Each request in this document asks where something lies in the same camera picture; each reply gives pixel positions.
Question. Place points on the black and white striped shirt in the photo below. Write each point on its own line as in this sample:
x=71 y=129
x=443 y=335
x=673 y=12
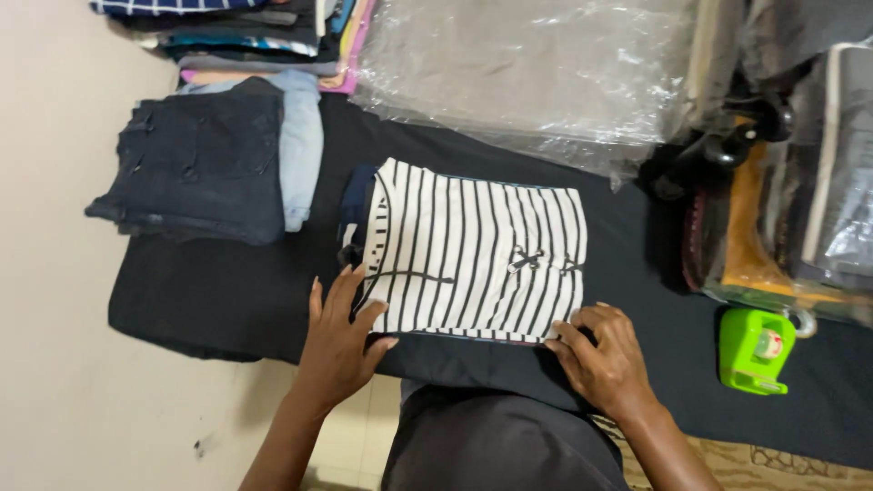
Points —
x=470 y=252

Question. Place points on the black cloth sheet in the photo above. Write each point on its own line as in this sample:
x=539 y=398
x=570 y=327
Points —
x=273 y=300

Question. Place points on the heap of bagged garments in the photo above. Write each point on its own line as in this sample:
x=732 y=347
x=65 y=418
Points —
x=784 y=170

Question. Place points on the clear plastic bag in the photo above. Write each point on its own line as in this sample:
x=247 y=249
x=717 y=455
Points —
x=525 y=75

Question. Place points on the beige patterned mat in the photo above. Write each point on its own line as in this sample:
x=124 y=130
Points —
x=764 y=467

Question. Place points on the folded navy garment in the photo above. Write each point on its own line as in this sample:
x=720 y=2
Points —
x=356 y=204

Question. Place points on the stack of folded clothes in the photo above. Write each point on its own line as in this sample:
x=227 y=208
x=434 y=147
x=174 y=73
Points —
x=252 y=37

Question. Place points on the person's left hand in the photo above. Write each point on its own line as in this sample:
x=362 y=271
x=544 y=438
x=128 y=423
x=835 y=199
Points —
x=334 y=348

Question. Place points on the person's right hand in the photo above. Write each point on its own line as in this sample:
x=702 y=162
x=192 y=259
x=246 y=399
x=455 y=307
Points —
x=607 y=368

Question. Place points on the person's dark grey clothing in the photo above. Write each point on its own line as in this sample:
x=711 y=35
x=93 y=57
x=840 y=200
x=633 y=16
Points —
x=498 y=443

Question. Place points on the folded light blue jeans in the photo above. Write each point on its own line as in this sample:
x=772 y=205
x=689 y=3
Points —
x=301 y=143

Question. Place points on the green tape dispenser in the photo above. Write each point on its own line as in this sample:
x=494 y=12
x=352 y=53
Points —
x=754 y=351

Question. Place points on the folded dark denim jeans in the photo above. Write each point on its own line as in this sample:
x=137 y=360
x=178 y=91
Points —
x=198 y=170

